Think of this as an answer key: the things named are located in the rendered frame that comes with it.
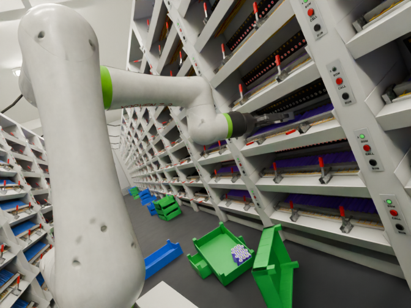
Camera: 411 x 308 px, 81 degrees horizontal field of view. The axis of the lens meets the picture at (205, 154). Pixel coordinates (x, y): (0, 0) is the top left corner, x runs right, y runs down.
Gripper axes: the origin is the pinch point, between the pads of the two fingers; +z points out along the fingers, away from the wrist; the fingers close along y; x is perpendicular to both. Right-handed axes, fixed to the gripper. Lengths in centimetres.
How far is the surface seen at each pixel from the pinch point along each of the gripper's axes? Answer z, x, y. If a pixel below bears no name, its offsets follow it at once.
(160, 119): -7, -44, 173
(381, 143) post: -2.9, 15.9, -35.7
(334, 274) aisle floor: 4, 62, -4
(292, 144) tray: -2.5, 11.2, -4.3
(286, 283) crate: -10, 65, 8
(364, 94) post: -6.0, 3.0, -36.4
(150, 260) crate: -50, 73, 112
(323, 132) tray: -3.9, 9.5, -20.0
